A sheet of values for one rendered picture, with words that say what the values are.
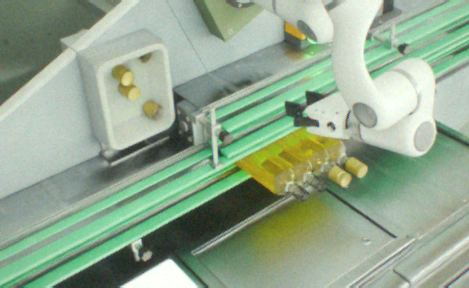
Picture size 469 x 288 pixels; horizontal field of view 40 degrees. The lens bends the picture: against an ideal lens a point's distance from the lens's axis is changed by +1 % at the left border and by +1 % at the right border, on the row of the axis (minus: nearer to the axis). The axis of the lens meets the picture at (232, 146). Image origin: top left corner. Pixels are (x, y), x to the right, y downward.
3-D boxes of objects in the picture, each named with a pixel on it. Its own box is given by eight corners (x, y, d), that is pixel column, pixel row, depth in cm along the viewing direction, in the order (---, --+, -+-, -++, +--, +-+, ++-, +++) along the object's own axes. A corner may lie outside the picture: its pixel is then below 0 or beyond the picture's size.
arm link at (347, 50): (350, -8, 106) (410, 104, 108) (294, 24, 100) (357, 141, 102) (384, -28, 98) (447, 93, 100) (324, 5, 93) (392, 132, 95)
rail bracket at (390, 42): (363, 39, 179) (401, 57, 171) (365, 15, 175) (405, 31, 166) (373, 35, 181) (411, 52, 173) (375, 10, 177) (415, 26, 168)
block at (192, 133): (176, 135, 159) (192, 148, 155) (172, 104, 154) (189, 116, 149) (188, 130, 161) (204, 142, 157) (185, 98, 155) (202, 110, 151)
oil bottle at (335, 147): (276, 134, 174) (333, 172, 160) (276, 117, 170) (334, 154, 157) (292, 126, 176) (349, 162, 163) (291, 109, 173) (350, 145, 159)
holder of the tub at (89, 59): (97, 153, 155) (114, 169, 150) (76, 52, 138) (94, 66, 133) (157, 126, 163) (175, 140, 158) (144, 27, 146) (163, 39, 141)
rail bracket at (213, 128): (193, 154, 156) (225, 179, 148) (188, 96, 146) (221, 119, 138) (203, 149, 157) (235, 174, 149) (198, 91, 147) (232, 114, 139)
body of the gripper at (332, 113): (348, 151, 111) (304, 137, 120) (388, 129, 116) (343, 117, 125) (343, 112, 108) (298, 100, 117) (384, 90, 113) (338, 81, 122)
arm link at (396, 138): (399, 83, 96) (440, 56, 100) (347, 73, 104) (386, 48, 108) (414, 168, 103) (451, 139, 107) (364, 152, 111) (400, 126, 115)
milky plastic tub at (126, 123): (94, 137, 151) (113, 154, 146) (76, 52, 138) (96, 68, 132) (156, 109, 159) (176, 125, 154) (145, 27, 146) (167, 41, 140)
